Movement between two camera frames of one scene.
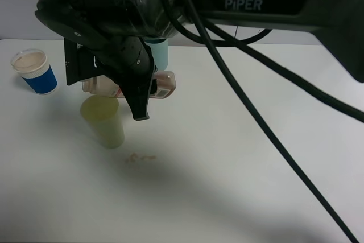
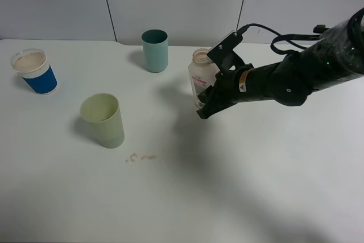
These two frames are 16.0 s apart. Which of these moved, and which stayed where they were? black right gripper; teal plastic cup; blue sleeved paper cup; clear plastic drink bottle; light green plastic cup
Moved: clear plastic drink bottle; black right gripper
Stayed: light green plastic cup; teal plastic cup; blue sleeved paper cup
